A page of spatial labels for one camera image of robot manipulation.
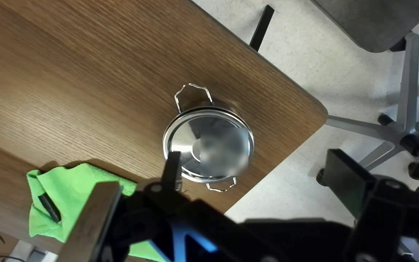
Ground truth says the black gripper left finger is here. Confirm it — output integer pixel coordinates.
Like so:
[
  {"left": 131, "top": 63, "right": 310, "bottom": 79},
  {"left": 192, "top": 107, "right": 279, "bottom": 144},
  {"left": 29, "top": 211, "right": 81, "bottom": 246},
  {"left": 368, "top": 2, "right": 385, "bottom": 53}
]
[{"left": 163, "top": 150, "right": 184, "bottom": 194}]

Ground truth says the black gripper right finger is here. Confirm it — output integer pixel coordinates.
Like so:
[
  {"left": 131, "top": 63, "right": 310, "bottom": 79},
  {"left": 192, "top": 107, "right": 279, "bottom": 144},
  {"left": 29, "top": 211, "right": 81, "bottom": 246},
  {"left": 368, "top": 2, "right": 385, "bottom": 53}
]
[{"left": 323, "top": 149, "right": 378, "bottom": 219}]

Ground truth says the silver steel lid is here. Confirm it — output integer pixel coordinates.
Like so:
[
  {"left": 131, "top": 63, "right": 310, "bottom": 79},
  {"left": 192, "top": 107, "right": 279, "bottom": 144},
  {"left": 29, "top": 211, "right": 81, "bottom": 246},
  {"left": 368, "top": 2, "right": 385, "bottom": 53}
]
[{"left": 161, "top": 107, "right": 256, "bottom": 185}]

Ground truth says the silver steel pot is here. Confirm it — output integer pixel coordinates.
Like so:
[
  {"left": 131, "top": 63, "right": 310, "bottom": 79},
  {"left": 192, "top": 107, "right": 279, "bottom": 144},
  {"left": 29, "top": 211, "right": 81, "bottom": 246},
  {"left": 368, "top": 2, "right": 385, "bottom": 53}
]
[{"left": 161, "top": 82, "right": 256, "bottom": 194}]

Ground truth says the green cloth bag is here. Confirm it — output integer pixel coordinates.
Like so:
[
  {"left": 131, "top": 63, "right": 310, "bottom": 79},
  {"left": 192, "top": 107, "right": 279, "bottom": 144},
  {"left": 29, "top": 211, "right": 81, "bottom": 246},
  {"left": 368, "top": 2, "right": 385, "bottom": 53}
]
[{"left": 24, "top": 162, "right": 168, "bottom": 262}]

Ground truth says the grey office chair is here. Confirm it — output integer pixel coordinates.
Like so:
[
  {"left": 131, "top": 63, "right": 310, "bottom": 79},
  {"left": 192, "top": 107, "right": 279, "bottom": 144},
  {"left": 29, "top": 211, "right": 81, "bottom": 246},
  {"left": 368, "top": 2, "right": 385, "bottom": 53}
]
[{"left": 310, "top": 0, "right": 419, "bottom": 195}]

